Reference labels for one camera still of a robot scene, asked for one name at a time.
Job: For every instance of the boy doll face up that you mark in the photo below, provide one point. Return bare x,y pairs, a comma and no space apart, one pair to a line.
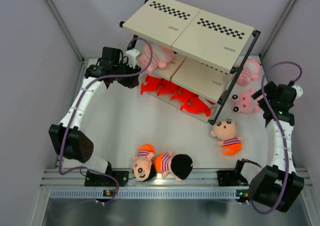
143,168

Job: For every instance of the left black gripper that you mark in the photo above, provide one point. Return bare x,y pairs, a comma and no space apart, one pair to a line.
131,82

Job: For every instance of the pink striped frog plush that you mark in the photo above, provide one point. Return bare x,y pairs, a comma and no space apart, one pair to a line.
161,57
244,103
250,72

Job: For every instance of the boy doll black hair back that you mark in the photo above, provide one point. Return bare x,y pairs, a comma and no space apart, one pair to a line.
178,165

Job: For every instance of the beige three-tier shelf black frame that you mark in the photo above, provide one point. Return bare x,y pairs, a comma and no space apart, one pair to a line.
209,50

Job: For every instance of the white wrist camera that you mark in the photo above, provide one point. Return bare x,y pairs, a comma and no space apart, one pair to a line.
132,55
299,91

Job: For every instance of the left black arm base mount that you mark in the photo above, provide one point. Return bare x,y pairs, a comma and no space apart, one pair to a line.
98,180

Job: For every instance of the red whale plush rightmost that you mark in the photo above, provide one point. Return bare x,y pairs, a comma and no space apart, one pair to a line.
198,105

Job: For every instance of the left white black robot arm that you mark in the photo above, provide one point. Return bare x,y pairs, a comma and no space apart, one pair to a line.
75,150

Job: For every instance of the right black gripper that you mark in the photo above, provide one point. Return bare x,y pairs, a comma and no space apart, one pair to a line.
270,88

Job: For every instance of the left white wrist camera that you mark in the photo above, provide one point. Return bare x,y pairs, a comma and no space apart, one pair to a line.
132,55

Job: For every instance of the red whale plush leftmost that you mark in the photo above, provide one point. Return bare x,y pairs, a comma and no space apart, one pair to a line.
150,84

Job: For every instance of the grey slotted cable duct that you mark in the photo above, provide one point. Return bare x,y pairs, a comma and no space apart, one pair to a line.
223,194

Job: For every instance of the boy doll near shelf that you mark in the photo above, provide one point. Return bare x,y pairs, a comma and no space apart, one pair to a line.
227,132

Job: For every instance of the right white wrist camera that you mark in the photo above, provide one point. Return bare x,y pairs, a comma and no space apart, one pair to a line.
299,91

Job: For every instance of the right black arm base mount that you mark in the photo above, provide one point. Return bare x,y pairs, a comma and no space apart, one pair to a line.
228,178

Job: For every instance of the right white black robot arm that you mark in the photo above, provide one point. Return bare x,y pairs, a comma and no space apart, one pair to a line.
275,185

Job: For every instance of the red whale plush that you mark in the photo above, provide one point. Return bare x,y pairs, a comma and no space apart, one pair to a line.
150,84
198,105
183,95
166,87

